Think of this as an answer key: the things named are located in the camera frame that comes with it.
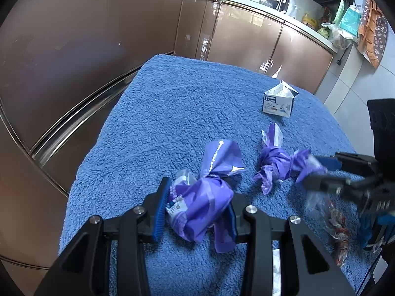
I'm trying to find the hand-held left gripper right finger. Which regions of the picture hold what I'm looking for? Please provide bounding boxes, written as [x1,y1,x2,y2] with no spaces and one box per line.
[227,193,356,296]

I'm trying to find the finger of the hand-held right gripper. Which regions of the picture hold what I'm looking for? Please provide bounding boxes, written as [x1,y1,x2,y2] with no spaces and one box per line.
[302,173,371,199]
[315,152,378,178]

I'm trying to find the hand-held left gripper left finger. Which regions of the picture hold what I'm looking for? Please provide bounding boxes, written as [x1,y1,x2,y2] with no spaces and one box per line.
[34,176,173,296]

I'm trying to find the purple plastic wrapper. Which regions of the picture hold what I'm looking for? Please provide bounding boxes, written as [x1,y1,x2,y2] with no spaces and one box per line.
[253,123,328,195]
[165,140,247,253]

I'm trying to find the clear wrapper with red print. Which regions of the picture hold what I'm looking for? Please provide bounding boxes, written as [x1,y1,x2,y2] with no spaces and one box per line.
[305,191,352,268]

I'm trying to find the white tissue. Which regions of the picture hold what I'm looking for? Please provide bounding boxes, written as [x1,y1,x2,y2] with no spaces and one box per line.
[272,247,282,296]

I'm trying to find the white milk carton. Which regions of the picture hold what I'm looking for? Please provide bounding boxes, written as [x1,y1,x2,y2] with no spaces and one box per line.
[262,80,299,118]

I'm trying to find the person's right hand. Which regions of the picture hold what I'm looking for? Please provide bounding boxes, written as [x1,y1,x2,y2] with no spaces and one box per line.
[358,213,391,251]

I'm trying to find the blue terry towel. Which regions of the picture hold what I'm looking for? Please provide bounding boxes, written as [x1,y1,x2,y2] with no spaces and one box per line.
[59,54,389,296]

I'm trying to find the brown orange floral apron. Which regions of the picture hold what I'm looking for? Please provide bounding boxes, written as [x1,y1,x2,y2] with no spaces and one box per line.
[357,0,389,69]

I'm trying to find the white plastic bag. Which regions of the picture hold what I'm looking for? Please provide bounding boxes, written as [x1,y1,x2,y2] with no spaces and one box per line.
[322,22,353,50]

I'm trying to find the teal plastic bag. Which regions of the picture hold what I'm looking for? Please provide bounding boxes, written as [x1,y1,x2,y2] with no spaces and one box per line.
[339,5,360,39]

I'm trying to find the green plastic bag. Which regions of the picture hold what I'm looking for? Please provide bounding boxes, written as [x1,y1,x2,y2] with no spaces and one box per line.
[334,0,346,28]

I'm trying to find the yellow bottle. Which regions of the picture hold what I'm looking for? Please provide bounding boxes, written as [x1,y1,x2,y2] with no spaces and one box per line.
[301,12,319,31]

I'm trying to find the white kitchen countertop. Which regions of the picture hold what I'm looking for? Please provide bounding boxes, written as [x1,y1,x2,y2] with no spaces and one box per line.
[188,0,337,54]

